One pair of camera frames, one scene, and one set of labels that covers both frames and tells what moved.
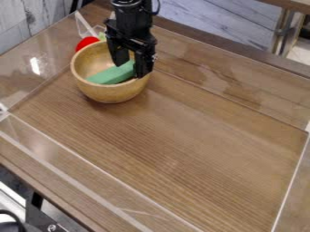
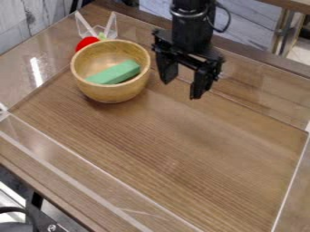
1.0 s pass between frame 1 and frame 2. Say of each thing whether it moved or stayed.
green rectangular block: stayed
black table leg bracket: stayed
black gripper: moved
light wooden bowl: stayed
